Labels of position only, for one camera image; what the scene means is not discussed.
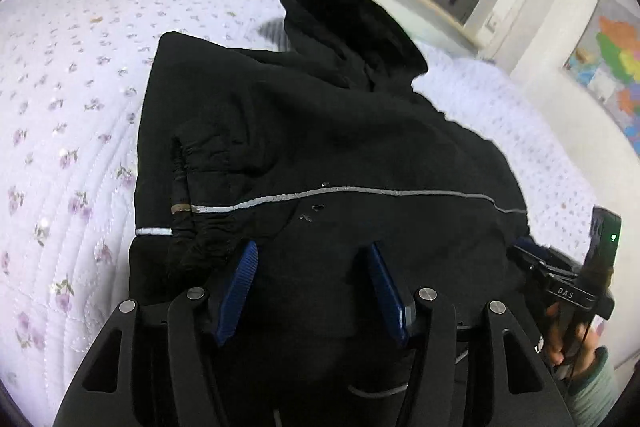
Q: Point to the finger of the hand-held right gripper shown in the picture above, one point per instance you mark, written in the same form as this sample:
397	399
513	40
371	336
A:
527	259

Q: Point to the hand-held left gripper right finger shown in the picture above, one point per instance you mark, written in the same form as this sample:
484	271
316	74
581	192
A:
386	289

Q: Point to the person's right hand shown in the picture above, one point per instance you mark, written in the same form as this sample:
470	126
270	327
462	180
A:
552	342

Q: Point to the black hooded jacket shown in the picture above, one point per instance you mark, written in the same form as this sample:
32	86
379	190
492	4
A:
320	147

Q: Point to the colourful wall map poster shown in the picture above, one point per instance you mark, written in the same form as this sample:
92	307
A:
612	57

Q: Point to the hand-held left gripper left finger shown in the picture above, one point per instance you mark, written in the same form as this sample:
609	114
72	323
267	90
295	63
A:
239	289

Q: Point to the white wall socket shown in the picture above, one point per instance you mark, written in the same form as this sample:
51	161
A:
493	23

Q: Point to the white floral bed quilt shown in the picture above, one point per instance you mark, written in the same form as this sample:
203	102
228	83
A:
65	117

